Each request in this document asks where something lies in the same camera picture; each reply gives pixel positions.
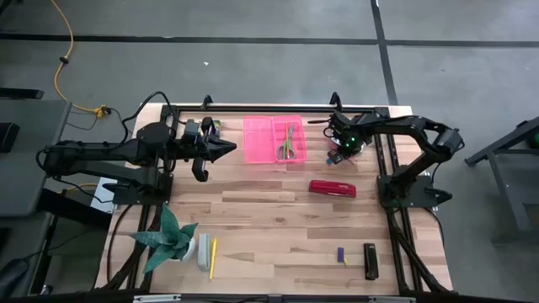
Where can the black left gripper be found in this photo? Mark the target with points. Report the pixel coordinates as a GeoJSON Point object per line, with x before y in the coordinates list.
{"type": "Point", "coordinates": [198, 149]}

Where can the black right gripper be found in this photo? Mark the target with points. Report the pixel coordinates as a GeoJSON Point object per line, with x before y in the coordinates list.
{"type": "Point", "coordinates": [349, 130]}

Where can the yellow green crayon box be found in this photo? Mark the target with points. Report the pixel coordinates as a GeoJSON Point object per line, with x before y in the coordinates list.
{"type": "Point", "coordinates": [217, 126]}

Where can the transparent pink pencil case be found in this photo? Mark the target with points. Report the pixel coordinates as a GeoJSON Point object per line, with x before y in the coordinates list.
{"type": "Point", "coordinates": [259, 143]}

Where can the green grey scissors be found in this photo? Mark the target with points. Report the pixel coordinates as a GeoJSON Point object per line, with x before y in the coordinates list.
{"type": "Point", "coordinates": [287, 142]}

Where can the light grey stapler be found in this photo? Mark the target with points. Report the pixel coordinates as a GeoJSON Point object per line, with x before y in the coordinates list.
{"type": "Point", "coordinates": [204, 251]}

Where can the yellow pencil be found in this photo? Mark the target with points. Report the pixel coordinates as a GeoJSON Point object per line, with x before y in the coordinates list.
{"type": "Point", "coordinates": [213, 258]}

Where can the dark blue eraser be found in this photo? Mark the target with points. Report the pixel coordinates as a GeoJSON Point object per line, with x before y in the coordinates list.
{"type": "Point", "coordinates": [340, 254]}

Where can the black stapler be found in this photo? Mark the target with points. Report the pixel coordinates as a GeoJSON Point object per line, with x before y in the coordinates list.
{"type": "Point", "coordinates": [371, 261]}

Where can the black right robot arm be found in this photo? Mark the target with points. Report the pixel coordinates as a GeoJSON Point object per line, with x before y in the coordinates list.
{"type": "Point", "coordinates": [421, 126]}

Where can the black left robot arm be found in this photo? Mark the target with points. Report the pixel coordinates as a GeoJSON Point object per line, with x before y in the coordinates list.
{"type": "Point", "coordinates": [97, 153]}

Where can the silver desk calculator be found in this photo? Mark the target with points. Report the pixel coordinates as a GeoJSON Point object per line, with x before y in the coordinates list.
{"type": "Point", "coordinates": [361, 147]}

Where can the black table clamp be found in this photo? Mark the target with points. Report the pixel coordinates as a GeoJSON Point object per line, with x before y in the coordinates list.
{"type": "Point", "coordinates": [335, 100]}
{"type": "Point", "coordinates": [206, 102]}

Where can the red stapler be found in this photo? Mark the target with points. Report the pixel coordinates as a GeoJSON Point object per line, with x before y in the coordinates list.
{"type": "Point", "coordinates": [332, 189]}

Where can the green artificial plant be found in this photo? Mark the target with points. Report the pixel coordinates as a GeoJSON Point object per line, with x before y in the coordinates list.
{"type": "Point", "coordinates": [168, 240]}

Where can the white plant pot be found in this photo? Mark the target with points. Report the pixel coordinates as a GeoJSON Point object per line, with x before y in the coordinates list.
{"type": "Point", "coordinates": [189, 251]}

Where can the white box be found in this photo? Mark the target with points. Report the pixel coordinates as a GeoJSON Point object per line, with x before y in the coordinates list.
{"type": "Point", "coordinates": [101, 200]}

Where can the grey side table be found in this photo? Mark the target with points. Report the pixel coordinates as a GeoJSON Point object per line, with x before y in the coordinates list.
{"type": "Point", "coordinates": [33, 177]}

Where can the green object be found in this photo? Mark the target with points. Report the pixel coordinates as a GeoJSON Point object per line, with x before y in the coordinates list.
{"type": "Point", "coordinates": [535, 139]}

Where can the black flat bar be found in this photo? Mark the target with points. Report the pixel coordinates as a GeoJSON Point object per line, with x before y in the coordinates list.
{"type": "Point", "coordinates": [21, 93]}

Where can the black device on side table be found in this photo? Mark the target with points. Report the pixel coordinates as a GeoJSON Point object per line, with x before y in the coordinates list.
{"type": "Point", "coordinates": [8, 136]}

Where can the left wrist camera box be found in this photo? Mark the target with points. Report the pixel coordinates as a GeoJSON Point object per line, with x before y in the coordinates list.
{"type": "Point", "coordinates": [192, 128]}

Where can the black aluminium table frame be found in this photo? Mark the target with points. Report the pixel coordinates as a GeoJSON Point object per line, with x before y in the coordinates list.
{"type": "Point", "coordinates": [236, 109]}

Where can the silver metal bracket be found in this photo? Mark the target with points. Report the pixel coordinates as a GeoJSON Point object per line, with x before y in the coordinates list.
{"type": "Point", "coordinates": [391, 299]}
{"type": "Point", "coordinates": [156, 299]}

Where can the grey metal cart frame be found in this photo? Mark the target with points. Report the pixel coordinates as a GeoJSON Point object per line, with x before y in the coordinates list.
{"type": "Point", "coordinates": [505, 189]}

